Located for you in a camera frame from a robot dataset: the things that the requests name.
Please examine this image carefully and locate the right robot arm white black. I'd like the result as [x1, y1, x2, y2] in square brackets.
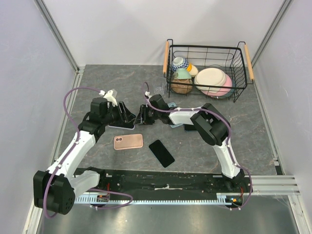
[136, 91, 245, 192]

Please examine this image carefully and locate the yellow white bowl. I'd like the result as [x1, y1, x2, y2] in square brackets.
[186, 63, 198, 77]

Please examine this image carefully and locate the blue white patterned bowl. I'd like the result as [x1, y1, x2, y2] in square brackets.
[171, 57, 189, 72]

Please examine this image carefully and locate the black phone front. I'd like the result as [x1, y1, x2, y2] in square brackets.
[149, 139, 175, 168]

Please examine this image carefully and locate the purple cable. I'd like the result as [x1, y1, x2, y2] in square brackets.
[142, 82, 253, 211]
[43, 87, 134, 218]

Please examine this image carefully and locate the cream plate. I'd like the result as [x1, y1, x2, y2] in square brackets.
[194, 68, 226, 92]

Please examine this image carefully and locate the blue slotted cable duct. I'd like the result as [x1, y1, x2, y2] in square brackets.
[75, 193, 242, 205]

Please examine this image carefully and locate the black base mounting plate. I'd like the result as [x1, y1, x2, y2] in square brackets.
[89, 167, 252, 194]

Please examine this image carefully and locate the black wire dish basket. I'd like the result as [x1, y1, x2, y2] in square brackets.
[163, 39, 254, 101]

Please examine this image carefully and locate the pink plate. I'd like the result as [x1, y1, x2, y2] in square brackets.
[201, 75, 233, 97]

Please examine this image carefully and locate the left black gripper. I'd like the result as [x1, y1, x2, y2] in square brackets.
[102, 101, 136, 126]

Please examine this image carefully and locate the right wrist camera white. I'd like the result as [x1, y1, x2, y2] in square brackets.
[144, 91, 152, 99]

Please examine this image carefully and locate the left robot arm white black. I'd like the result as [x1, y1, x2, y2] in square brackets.
[33, 97, 136, 215]

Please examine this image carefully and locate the phone with blue edge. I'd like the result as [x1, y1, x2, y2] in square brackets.
[183, 124, 197, 132]

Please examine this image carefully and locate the brown bowl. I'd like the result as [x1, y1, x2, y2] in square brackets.
[171, 79, 193, 94]

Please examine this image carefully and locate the clear glass cup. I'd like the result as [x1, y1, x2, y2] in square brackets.
[152, 78, 167, 95]

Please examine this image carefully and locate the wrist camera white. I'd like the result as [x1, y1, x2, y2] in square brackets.
[99, 89, 118, 107]
[144, 91, 152, 99]

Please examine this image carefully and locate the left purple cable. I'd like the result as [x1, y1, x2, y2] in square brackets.
[43, 87, 134, 218]

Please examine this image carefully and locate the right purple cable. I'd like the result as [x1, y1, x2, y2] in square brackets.
[142, 82, 253, 211]

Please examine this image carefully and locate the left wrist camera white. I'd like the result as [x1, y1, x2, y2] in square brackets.
[99, 89, 118, 107]

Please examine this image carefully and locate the mint green bowl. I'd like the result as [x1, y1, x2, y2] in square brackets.
[173, 68, 192, 80]

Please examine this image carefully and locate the light blue phone case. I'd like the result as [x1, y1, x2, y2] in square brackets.
[168, 102, 183, 128]

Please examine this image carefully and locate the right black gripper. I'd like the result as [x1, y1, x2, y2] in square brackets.
[134, 105, 161, 126]

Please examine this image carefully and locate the pink phone case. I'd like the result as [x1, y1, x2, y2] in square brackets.
[114, 134, 143, 150]

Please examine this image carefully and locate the lavender phone case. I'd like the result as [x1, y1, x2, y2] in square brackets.
[108, 123, 135, 130]

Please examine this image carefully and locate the aluminium frame rail front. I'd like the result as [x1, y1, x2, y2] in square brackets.
[252, 175, 300, 195]

